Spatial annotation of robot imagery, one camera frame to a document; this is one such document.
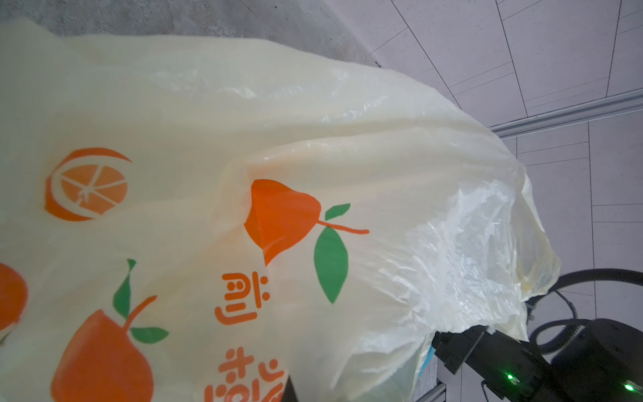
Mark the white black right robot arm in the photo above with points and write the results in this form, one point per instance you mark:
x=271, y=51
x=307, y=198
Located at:
x=602, y=363

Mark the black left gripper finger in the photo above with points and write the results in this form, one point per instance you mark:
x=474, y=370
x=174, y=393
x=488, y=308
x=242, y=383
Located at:
x=289, y=394

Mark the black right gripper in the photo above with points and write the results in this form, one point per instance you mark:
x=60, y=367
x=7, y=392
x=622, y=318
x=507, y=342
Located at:
x=509, y=368

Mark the cream fruit-print plastic bag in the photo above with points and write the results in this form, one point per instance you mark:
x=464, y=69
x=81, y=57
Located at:
x=203, y=219

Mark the right aluminium corner post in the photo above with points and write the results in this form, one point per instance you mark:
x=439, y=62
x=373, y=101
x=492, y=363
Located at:
x=611, y=106

